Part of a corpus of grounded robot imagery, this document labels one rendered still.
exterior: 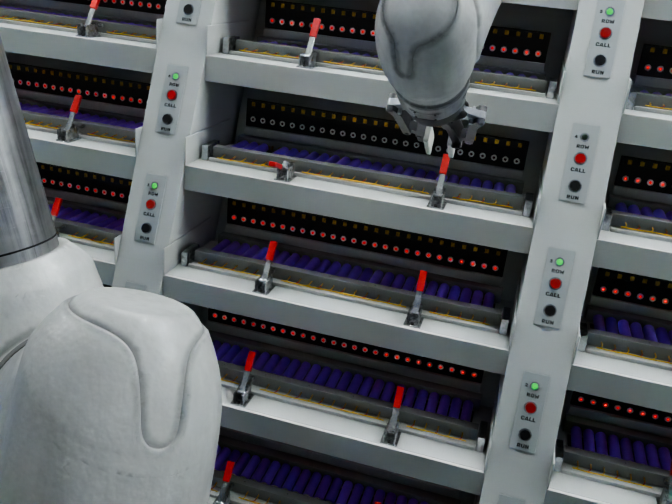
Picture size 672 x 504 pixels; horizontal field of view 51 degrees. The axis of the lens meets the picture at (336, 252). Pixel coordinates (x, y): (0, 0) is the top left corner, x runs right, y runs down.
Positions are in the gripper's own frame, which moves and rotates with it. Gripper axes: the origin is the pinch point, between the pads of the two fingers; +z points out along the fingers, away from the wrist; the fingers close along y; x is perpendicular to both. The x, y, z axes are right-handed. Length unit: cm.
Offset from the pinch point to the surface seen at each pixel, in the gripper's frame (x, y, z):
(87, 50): 9, -68, 9
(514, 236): -10.4, 13.5, 10.6
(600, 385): -30.4, 30.4, 13.4
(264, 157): -3.5, -32.0, 15.0
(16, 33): 10, -83, 8
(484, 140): 8.2, 5.4, 22.4
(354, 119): 8.5, -19.1, 22.4
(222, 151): -3.7, -40.1, 15.0
